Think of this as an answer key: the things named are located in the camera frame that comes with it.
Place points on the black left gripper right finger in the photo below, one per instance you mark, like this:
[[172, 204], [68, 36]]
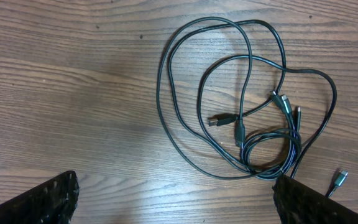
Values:
[[298, 204]]

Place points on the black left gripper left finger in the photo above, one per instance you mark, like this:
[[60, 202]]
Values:
[[53, 201]]

